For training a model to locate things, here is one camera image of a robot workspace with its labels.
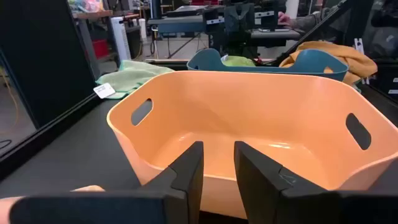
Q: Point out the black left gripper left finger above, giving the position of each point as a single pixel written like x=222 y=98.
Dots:
x=189 y=174

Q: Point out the light green tagged towel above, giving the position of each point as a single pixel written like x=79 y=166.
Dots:
x=133 y=76

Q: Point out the person's hand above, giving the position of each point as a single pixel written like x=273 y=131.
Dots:
x=284 y=18

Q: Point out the black labelled drawer cabinet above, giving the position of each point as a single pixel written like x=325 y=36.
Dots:
x=388 y=77

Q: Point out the gray desk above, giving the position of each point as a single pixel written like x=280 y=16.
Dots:
x=180 y=23

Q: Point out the person's forearm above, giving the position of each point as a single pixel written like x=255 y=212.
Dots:
x=311 y=20

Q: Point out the wooden workbench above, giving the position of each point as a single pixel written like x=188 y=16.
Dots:
x=93 y=14

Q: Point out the mustard yellow towel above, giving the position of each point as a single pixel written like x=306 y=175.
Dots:
x=351 y=56

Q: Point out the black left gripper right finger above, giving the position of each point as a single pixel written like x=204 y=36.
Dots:
x=258 y=177

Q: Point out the white aluminium bracket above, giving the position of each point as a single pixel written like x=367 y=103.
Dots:
x=359 y=46

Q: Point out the white tower appliance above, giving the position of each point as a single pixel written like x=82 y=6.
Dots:
x=121 y=40

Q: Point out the blue plastic basket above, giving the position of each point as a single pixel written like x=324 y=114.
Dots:
x=311 y=62

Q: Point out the lime green towel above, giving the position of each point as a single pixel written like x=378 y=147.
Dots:
x=237 y=61

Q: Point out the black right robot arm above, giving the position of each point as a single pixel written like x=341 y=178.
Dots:
x=239 y=28

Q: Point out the red box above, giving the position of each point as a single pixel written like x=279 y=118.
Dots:
x=101 y=49

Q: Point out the black partition panel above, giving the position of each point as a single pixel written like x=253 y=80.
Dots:
x=46 y=62

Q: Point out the black bag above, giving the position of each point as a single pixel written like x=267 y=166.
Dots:
x=385 y=21

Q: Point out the orange plastic basket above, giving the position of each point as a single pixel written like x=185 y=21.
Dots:
x=248 y=109

